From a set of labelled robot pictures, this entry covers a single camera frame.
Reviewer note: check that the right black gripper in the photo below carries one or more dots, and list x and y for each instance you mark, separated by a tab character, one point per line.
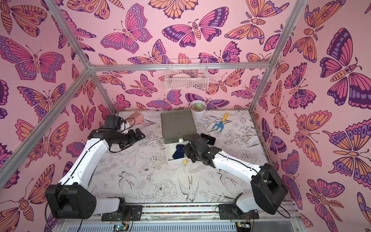
192	146

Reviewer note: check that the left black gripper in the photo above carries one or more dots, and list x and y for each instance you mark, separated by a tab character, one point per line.
134	139

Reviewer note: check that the blue brooch box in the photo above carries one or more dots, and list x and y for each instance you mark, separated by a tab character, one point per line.
180	148
178	155

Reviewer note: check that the green drawer cabinet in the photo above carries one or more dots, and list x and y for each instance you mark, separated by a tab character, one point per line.
177	128

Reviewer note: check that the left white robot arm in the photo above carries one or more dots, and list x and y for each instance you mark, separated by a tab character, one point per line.
70	198

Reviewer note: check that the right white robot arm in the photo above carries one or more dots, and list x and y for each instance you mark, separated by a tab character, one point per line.
268	188

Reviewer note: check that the black brooch box near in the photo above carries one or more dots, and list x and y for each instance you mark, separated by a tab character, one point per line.
208	139

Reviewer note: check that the blue yellow garden fork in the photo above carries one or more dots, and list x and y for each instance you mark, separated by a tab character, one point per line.
219	126

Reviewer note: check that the potted cactus white pot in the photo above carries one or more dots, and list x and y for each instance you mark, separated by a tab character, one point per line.
198	109

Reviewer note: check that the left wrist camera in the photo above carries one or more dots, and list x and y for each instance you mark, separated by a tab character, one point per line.
124	126

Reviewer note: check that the white wire basket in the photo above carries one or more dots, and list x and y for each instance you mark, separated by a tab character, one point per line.
188	74

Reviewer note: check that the aluminium frame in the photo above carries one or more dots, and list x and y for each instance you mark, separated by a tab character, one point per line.
133	40

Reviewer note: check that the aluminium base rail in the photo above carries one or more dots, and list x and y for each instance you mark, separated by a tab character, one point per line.
195	217

